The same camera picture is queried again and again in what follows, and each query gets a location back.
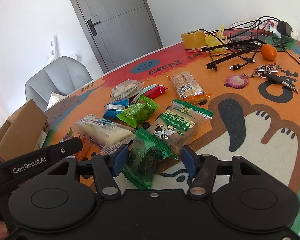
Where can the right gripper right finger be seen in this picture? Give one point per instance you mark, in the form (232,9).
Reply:
(203,168)

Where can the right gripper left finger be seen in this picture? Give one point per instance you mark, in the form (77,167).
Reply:
(106,168)

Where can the dark green snack packet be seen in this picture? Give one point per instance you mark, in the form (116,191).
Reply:
(146,151)

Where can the red teal snack packet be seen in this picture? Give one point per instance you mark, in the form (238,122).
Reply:
(154,91)

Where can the orange candy packet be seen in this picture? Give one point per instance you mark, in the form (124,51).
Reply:
(81,155)

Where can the white long bread packet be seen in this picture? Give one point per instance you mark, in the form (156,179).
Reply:
(105,133)

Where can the cardboard box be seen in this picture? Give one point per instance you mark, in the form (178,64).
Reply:
(23,132)

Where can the blue silver snack packet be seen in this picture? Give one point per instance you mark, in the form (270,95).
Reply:
(114,108)

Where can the light green snack packet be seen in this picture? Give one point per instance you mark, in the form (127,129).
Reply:
(139,112)

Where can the patterned cushion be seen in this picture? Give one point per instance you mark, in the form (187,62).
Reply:
(54,98)

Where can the grey chair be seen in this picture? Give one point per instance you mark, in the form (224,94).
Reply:
(62,76)

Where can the key bunch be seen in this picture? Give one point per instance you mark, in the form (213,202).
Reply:
(270,71)

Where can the yellow plastic bag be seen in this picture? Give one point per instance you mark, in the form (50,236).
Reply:
(212,41)

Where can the yellow tape roll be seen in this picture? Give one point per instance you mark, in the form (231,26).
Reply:
(193,39)

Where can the orange tangerine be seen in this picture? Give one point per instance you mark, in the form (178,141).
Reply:
(268,52)

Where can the grey door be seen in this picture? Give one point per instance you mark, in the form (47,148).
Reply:
(118,31)

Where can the black power adapter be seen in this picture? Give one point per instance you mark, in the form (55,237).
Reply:
(284,28)

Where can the pink fluffy keychain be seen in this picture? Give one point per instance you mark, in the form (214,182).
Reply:
(237,81)

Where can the white wall socket panel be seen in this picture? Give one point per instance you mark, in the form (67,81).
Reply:
(52,48)

